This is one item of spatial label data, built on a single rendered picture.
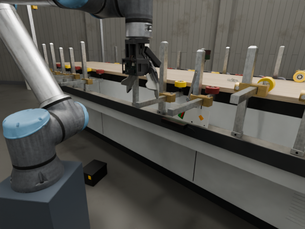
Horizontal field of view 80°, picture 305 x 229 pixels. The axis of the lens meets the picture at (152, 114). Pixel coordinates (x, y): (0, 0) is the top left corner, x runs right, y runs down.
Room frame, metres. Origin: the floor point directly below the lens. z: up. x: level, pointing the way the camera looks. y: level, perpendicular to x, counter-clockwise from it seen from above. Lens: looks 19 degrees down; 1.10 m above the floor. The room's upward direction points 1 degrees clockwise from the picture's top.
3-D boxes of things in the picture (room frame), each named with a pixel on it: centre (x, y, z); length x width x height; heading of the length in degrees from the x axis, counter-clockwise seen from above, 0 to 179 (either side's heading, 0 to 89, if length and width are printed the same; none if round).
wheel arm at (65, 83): (1.79, 0.69, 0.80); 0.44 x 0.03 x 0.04; 138
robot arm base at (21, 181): (0.63, 0.47, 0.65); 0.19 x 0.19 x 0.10
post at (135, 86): (1.36, 0.13, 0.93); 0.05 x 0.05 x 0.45; 48
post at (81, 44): (1.85, 0.68, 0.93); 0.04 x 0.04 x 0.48; 48
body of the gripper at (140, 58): (0.66, 0.06, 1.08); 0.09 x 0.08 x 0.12; 144
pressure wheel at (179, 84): (1.27, -0.19, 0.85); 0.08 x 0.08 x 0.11
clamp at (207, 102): (1.01, -0.27, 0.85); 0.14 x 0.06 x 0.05; 48
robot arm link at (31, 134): (0.64, 0.46, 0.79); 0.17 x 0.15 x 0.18; 161
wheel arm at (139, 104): (1.12, -0.06, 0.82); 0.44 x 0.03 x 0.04; 138
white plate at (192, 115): (1.02, -0.21, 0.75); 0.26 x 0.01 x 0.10; 48
